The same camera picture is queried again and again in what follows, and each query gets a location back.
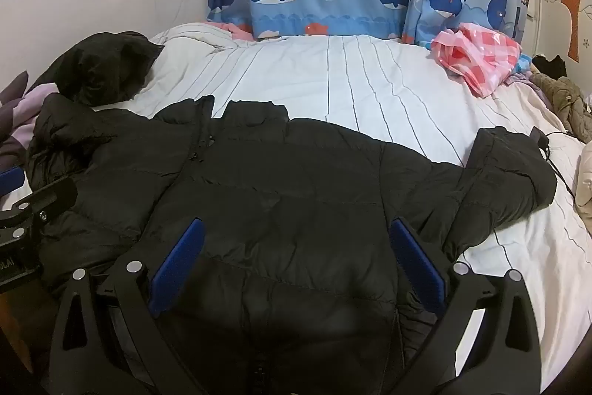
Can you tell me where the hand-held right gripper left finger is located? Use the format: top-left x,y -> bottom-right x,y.
47,218 -> 205,395

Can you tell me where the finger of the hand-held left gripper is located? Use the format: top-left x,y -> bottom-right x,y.
0,167 -> 27,193
8,178 -> 78,220

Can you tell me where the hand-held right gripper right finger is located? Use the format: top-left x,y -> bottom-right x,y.
390,218 -> 543,395

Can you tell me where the black puffer jacket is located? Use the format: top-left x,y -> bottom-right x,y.
25,94 -> 558,395

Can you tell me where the purple folded cloth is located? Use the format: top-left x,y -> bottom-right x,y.
0,70 -> 60,167

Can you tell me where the black hooded garment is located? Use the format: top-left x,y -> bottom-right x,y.
30,31 -> 165,106

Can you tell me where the black charger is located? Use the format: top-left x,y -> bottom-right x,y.
529,127 -> 549,151

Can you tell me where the cream puffer jacket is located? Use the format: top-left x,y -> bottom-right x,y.
573,143 -> 592,220

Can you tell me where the pink checked cloth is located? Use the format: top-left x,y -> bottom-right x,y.
430,23 -> 523,98

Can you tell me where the olive padded jacket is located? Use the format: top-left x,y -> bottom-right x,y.
529,71 -> 592,143

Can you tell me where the small black cloth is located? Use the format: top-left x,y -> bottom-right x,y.
532,55 -> 568,79

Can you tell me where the pink pillow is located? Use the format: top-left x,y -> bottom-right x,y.
221,22 -> 254,40

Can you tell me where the black charger cable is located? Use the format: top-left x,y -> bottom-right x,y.
543,145 -> 580,202

